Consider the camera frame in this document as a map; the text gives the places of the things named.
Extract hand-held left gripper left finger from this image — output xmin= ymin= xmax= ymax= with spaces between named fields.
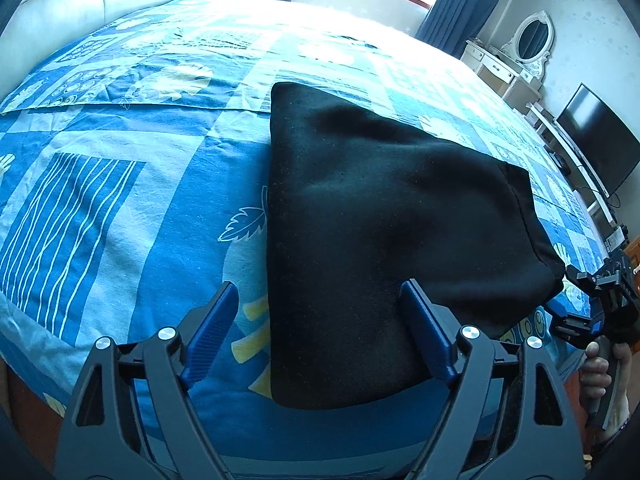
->
xmin=54 ymin=281 xmax=241 ymax=480

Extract person's right hand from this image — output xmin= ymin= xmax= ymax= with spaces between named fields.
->
xmin=579 ymin=340 xmax=635 ymax=428

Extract white television cabinet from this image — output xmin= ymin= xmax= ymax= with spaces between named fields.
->
xmin=525 ymin=101 xmax=631 ymax=256

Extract blue leaf-patterned bed sheet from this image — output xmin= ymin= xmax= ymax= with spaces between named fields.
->
xmin=0 ymin=0 xmax=621 ymax=461

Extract black pants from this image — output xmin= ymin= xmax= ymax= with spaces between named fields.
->
xmin=267 ymin=81 xmax=566 ymax=409

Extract cream dressing table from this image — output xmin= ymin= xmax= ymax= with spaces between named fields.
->
xmin=460 ymin=40 xmax=543 ymax=111

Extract small black white device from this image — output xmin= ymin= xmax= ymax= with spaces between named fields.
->
xmin=604 ymin=226 xmax=632 ymax=252

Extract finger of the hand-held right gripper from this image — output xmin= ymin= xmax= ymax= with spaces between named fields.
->
xmin=549 ymin=307 xmax=601 ymax=352
xmin=564 ymin=262 xmax=608 ymax=293

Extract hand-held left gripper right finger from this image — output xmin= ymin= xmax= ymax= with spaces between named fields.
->
xmin=399 ymin=279 xmax=586 ymax=480

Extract black flat-screen television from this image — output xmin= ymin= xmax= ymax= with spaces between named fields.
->
xmin=556 ymin=82 xmax=640 ymax=198

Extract white-framed oval mirror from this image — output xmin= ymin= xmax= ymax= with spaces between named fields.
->
xmin=501 ymin=10 xmax=556 ymax=78

